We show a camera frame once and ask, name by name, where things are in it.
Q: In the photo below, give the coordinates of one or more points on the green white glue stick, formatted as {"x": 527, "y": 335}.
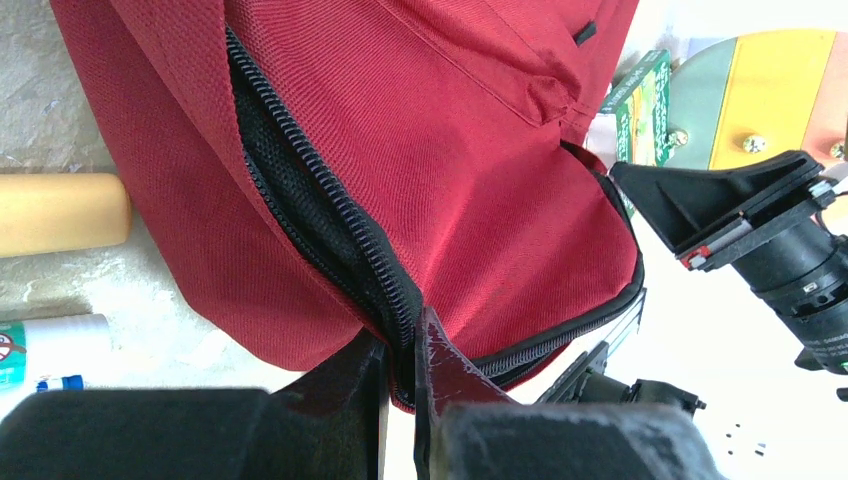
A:
{"x": 34, "y": 350}

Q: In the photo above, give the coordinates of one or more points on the white cylinder with coloured disc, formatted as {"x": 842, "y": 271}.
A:
{"x": 748, "y": 98}

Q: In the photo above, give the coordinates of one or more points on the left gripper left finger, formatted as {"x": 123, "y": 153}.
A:
{"x": 328, "y": 424}

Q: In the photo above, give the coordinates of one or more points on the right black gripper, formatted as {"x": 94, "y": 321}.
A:
{"x": 690, "y": 209}

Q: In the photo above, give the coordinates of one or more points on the red backpack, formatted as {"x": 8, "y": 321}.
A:
{"x": 311, "y": 169}

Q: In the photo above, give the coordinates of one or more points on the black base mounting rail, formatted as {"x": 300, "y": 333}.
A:
{"x": 585, "y": 381}

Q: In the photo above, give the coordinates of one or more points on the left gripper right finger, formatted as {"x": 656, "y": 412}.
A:
{"x": 468, "y": 428}

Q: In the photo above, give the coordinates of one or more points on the green treehouse paperback book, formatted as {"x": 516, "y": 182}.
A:
{"x": 632, "y": 123}

